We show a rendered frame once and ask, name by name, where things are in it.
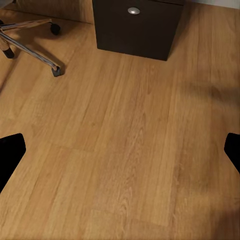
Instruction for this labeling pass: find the swivel chair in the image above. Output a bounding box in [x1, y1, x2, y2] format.
[0, 0, 62, 77]

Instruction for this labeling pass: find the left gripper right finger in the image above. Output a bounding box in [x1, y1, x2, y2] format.
[224, 133, 240, 173]

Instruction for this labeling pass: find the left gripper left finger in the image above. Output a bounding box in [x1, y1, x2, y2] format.
[0, 133, 26, 193]

